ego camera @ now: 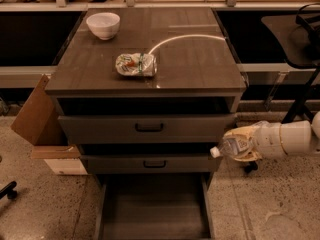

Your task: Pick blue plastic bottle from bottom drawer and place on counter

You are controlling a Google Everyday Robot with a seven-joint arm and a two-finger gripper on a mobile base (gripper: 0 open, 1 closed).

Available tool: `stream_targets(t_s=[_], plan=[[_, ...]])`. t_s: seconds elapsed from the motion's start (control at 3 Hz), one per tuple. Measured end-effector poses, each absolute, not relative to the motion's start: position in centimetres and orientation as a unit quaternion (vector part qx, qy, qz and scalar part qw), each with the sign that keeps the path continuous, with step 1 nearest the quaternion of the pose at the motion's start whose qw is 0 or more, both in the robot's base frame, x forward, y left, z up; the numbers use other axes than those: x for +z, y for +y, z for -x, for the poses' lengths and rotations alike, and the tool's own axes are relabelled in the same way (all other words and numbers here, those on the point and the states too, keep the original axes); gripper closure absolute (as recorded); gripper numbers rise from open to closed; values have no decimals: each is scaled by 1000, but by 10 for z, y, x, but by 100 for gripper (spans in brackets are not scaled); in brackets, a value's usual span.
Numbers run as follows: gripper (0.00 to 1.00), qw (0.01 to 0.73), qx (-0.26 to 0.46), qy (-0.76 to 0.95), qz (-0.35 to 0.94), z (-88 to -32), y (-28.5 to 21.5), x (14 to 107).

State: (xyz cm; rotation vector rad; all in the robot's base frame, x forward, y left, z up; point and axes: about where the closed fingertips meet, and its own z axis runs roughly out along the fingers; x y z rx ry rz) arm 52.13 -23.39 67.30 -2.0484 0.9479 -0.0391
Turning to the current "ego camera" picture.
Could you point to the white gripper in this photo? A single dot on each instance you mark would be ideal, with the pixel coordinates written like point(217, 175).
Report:
point(269, 140)

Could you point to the clear plastic water bottle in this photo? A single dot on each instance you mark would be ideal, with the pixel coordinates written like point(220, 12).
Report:
point(233, 146)

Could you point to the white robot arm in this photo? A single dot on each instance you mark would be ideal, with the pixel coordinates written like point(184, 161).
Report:
point(299, 138)

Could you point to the bottom grey open drawer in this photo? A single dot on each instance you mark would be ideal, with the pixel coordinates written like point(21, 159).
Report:
point(154, 207)

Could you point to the grey drawer cabinet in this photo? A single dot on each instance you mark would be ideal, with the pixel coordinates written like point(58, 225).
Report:
point(196, 75)

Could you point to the top grey drawer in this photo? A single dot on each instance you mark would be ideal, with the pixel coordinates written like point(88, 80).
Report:
point(121, 129)

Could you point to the middle grey drawer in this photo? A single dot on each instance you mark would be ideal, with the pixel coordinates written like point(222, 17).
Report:
point(133, 164)

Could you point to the crumpled snack bag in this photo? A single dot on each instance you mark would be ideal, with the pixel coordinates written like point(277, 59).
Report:
point(136, 65)

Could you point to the white ceramic bowl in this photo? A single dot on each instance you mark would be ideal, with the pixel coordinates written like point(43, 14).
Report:
point(104, 25)

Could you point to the brown cardboard box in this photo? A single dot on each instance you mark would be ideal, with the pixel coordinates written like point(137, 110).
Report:
point(37, 123)

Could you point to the black office chair caster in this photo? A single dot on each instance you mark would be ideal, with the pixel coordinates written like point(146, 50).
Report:
point(9, 191)

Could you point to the black middle drawer handle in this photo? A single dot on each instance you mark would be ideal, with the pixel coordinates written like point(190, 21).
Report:
point(154, 164)

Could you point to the black drawer handle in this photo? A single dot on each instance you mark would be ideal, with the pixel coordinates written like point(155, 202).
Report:
point(154, 164)
point(149, 127)

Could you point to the black top drawer handle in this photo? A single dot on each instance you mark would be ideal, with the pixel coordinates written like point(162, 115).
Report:
point(149, 127)

